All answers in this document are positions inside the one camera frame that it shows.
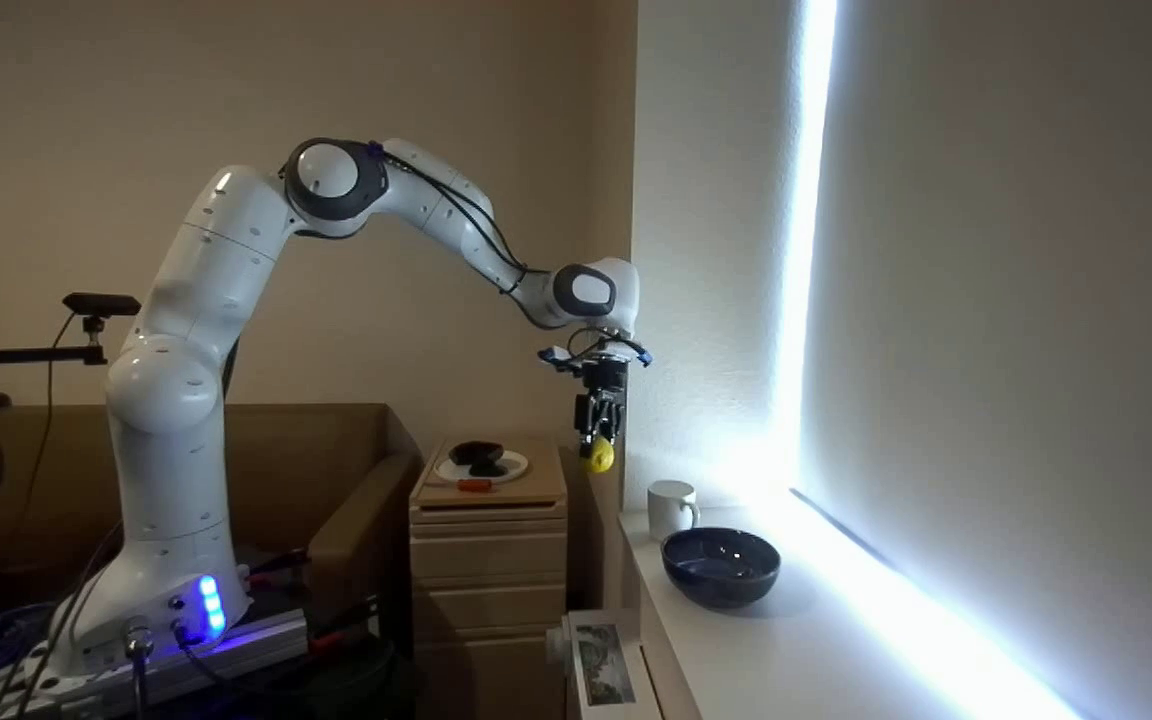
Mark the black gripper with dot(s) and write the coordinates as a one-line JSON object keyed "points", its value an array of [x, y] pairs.
{"points": [[601, 387]]}

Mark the yellow lemon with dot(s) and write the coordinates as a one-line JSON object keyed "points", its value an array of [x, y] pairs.
{"points": [[601, 458]]}

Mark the metal robot base platform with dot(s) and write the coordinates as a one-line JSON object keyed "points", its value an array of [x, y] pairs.
{"points": [[97, 674]]}

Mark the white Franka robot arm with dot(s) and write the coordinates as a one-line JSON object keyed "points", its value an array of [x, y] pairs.
{"points": [[176, 400]]}

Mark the dark blue bowl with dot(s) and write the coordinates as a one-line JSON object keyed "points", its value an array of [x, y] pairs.
{"points": [[721, 565]]}

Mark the light wooden nightstand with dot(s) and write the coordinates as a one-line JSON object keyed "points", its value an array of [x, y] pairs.
{"points": [[488, 585]]}

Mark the white plate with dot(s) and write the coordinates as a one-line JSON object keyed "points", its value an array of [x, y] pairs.
{"points": [[513, 464]]}

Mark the white ceramic mug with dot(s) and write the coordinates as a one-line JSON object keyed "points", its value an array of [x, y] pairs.
{"points": [[668, 504]]}

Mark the dark grey cloth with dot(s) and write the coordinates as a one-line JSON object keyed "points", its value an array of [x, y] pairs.
{"points": [[476, 458]]}

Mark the orange marker pen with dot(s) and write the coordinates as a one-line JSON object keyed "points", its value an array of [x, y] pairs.
{"points": [[472, 486]]}

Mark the large brown cardboard box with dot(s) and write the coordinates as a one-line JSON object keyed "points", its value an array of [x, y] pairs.
{"points": [[311, 464]]}

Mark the white roller blind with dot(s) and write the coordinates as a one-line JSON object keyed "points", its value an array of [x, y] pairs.
{"points": [[1028, 294]]}

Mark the black tripod boom stand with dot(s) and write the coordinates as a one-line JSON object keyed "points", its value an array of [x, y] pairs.
{"points": [[0, 356]]}

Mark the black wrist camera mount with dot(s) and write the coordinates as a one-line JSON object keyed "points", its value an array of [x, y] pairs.
{"points": [[596, 354]]}

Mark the black camera on boom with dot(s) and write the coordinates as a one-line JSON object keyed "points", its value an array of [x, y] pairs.
{"points": [[102, 305]]}

